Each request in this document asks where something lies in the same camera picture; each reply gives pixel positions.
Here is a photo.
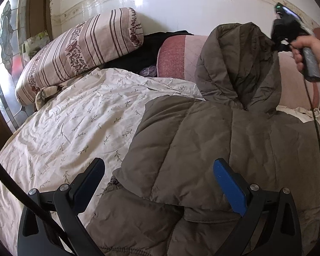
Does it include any stained glass door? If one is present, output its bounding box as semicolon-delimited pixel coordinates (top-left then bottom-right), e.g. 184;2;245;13
0;0;33;132

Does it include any white floral bed quilt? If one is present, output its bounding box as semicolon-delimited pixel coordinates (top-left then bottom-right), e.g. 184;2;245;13
0;68;320;256

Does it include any black cable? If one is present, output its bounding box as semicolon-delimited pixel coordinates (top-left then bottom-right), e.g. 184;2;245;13
0;148;78;256

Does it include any black clothing behind bolster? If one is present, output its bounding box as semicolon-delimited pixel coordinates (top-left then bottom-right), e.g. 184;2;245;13
102;30;192;74

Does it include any pink cylindrical bolster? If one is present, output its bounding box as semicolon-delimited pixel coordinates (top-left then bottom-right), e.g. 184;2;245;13
157;35;320;109

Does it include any person right hand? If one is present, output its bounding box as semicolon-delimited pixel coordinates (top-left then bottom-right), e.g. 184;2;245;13
291;35;320;73

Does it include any striped floral pillow left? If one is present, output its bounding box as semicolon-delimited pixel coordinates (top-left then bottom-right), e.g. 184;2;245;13
15;7;144;106

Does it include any floral cloth under pillow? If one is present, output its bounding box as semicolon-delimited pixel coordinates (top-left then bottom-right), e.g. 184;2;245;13
35;85;67;111

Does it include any brown quilted hooded jacket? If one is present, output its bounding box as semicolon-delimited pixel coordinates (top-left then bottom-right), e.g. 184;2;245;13
87;23;320;255

